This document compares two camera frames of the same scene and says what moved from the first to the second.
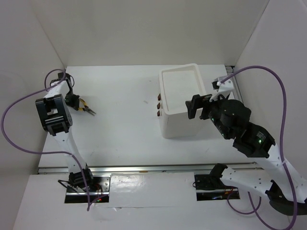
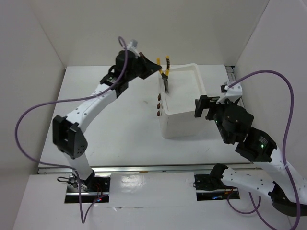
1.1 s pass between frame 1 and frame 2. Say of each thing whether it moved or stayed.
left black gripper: moved
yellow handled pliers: moved
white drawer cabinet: stayed
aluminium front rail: stayed
